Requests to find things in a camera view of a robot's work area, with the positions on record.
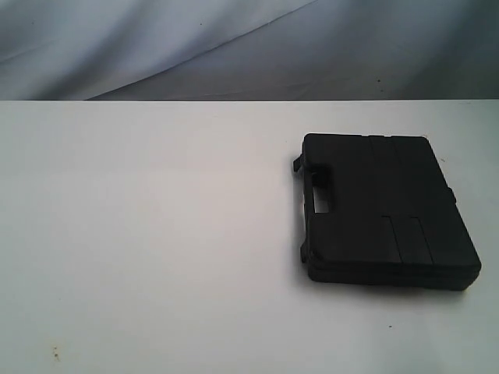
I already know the black plastic tool case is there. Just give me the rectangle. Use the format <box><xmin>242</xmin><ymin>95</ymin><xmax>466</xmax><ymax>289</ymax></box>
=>
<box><xmin>293</xmin><ymin>133</ymin><xmax>482</xmax><ymax>291</ymax></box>

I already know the white backdrop cloth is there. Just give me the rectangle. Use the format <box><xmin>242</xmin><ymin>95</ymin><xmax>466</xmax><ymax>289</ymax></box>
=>
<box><xmin>1</xmin><ymin>1</ymin><xmax>498</xmax><ymax>101</ymax></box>

